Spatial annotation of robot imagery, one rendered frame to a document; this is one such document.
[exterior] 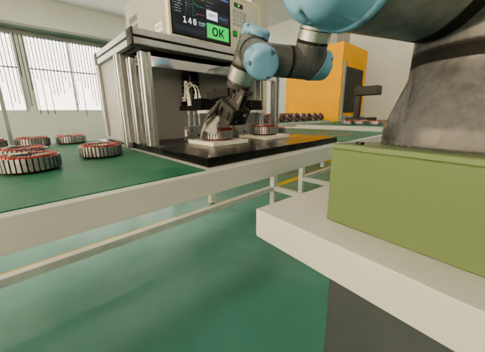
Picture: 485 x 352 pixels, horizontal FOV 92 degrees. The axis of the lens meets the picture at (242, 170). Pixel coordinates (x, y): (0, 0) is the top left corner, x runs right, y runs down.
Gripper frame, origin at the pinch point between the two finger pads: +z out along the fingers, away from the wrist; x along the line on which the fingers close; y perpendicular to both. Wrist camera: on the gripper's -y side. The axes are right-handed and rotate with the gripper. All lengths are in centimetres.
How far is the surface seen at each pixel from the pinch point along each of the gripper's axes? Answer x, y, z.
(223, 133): -1.7, 4.3, -4.1
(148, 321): -23, 20, 80
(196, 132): -0.8, -10.4, 5.2
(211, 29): 8.9, -29.8, -26.8
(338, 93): 347, -125, 30
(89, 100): 92, -575, 283
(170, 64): -10.7, -19.3, -15.6
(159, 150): -19.9, -1.1, 4.2
